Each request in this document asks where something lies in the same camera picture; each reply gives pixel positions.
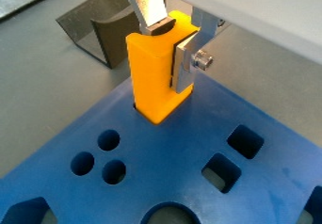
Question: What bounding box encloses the blue foam shape-sorter board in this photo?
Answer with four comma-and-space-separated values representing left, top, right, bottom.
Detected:
0, 75, 322, 224

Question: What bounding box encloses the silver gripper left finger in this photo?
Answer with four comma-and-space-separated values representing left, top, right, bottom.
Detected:
128, 0, 176, 36

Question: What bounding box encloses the yellow arch block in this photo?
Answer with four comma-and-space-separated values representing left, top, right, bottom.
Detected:
125, 10, 197, 124

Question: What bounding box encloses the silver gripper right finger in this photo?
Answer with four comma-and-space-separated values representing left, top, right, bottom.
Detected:
171, 8, 220, 93

